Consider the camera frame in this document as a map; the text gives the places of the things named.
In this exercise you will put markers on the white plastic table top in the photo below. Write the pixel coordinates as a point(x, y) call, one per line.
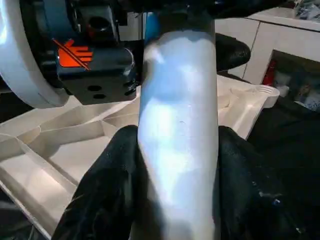
point(62, 162)

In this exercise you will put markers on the black mat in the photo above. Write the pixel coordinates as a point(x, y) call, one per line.
point(287, 140)

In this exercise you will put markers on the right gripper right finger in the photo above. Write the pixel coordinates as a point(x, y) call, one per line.
point(250, 195)

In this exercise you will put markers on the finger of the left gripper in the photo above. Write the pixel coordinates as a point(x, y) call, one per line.
point(232, 55)
point(182, 8)

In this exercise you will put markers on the white plastic table leg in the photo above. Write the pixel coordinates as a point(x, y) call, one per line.
point(180, 125)

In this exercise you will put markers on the white glass door cabinet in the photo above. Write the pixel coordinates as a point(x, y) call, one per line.
point(237, 30)

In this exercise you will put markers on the red bottle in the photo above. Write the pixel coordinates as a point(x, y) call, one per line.
point(268, 72)

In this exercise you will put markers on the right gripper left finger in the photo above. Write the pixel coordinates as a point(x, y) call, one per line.
point(110, 187)

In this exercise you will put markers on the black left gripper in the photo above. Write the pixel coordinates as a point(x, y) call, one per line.
point(100, 75)

